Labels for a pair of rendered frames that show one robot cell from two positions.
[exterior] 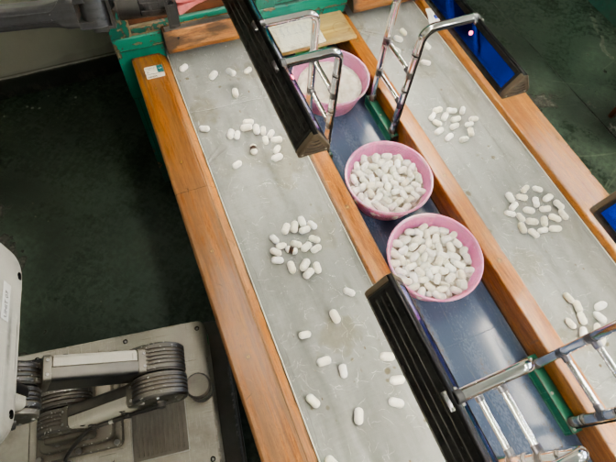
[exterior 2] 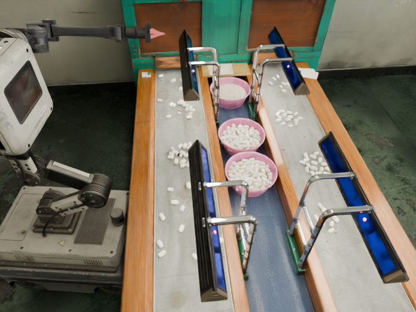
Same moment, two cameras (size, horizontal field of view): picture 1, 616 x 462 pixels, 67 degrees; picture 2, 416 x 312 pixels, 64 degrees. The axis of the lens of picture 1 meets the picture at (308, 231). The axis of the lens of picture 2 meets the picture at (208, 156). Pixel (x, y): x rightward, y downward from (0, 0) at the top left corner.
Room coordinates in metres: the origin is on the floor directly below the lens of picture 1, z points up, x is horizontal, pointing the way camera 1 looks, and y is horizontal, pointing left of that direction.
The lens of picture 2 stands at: (-0.53, -0.56, 2.04)
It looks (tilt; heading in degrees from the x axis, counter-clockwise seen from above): 46 degrees down; 21
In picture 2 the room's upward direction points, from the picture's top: 1 degrees clockwise
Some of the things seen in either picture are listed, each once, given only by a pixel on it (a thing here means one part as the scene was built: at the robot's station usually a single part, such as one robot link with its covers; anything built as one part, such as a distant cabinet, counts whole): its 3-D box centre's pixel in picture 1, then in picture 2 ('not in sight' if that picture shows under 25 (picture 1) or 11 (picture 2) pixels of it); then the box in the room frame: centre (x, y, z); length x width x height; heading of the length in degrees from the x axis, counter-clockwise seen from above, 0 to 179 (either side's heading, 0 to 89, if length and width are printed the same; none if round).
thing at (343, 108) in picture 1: (329, 85); (229, 93); (1.23, -0.02, 0.72); 0.27 x 0.27 x 0.10
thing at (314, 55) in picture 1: (296, 98); (202, 88); (0.98, 0.08, 0.90); 0.20 x 0.19 x 0.45; 28
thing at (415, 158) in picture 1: (386, 184); (241, 138); (0.84, -0.22, 0.72); 0.27 x 0.27 x 0.10
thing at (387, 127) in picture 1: (416, 67); (268, 85); (1.17, -0.27, 0.90); 0.20 x 0.19 x 0.45; 28
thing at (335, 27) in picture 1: (306, 33); (225, 70); (1.43, 0.09, 0.77); 0.33 x 0.15 x 0.01; 118
